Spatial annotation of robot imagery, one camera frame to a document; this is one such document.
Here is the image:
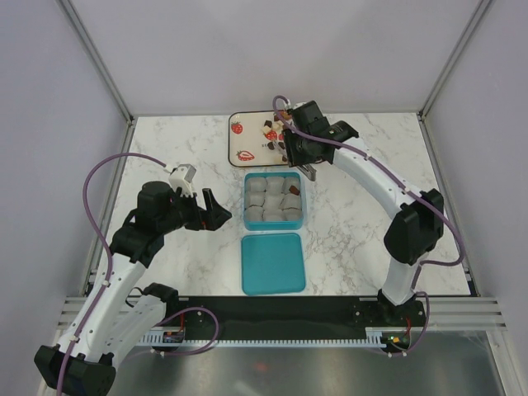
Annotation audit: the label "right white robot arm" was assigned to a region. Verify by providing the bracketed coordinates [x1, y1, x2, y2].
[283, 119, 446, 326]

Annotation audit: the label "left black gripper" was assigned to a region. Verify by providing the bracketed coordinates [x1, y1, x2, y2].
[158, 187, 231, 234]

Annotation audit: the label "brown square chocolate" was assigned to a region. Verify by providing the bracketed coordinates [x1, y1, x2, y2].
[289, 186, 300, 196]

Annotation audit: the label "teal tin lid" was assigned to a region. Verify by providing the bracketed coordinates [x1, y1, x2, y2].
[241, 233, 306, 295]

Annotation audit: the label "white slotted cable duct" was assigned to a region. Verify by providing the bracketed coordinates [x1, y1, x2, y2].
[136, 329, 386, 348]

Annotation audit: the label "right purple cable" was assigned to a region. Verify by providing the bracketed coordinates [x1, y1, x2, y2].
[272, 95, 467, 359]

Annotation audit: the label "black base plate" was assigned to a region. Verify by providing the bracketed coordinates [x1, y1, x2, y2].
[164, 296, 426, 340]

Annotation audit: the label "teal tin box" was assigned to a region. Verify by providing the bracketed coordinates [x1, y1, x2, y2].
[243, 172, 307, 231]

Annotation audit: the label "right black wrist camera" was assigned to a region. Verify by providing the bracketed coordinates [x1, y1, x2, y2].
[290, 101, 330, 135]

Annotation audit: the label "purple cable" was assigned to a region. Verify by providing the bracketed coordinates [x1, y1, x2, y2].
[57, 153, 219, 391]
[272, 95, 467, 359]

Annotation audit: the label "metal tongs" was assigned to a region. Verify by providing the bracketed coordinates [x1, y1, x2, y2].
[271, 140, 317, 182]

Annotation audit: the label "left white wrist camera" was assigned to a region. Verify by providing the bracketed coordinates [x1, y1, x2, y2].
[164, 164, 196, 198]

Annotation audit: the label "strawberry print tray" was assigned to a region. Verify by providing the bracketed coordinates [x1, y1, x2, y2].
[228, 111, 287, 168]

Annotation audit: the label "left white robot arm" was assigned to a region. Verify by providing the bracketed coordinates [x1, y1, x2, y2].
[34, 181, 232, 395]

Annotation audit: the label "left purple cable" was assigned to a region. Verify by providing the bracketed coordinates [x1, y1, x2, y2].
[57, 153, 219, 391]

